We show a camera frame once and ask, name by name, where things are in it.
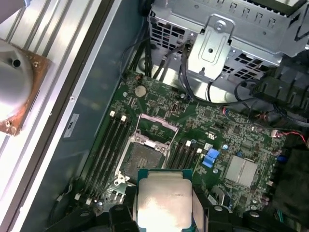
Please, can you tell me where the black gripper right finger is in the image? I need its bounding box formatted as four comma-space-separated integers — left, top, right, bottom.
193, 187, 280, 232

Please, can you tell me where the RAM slot with white clips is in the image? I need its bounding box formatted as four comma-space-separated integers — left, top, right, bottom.
190, 147, 203, 175
85, 115, 128, 204
73, 110, 117, 200
172, 140, 193, 170

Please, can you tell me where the blue plastic board clip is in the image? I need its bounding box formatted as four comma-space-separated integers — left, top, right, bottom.
202, 147, 219, 169

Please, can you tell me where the black plastic shroud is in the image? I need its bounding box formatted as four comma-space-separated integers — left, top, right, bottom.
269, 149, 309, 232

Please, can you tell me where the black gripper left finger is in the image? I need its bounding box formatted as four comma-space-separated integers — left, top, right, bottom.
70, 204, 137, 232

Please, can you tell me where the metal drive cage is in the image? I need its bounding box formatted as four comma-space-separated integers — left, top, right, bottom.
147, 0, 309, 81

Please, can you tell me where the silver topped CPU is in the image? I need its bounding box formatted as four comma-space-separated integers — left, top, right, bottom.
136, 168, 194, 232

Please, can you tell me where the metal socket cover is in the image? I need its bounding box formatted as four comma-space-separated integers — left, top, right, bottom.
131, 112, 181, 148

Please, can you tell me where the black PC case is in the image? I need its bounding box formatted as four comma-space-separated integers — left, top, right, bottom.
7, 0, 309, 232

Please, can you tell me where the square brown base plate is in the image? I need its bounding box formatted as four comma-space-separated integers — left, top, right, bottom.
0, 38, 56, 137

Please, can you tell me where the black plastic bracket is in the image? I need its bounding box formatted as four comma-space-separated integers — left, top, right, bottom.
252, 52, 309, 126

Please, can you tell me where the silver coin battery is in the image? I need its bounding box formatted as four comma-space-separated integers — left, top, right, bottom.
134, 85, 147, 98

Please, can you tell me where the green motherboard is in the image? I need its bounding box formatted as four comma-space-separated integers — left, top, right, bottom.
67, 72, 293, 218

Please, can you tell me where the white label sticker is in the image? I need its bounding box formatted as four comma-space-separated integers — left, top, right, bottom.
63, 113, 81, 140

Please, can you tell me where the silver chipset heatsink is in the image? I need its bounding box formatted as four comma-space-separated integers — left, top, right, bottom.
225, 154, 258, 189

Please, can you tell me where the black RAM slot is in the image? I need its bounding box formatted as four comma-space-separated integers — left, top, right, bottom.
182, 145, 197, 171
166, 140, 184, 170
81, 116, 121, 201
94, 123, 132, 204

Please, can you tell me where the CPU socket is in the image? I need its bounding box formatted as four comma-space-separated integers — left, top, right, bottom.
113, 130, 175, 187

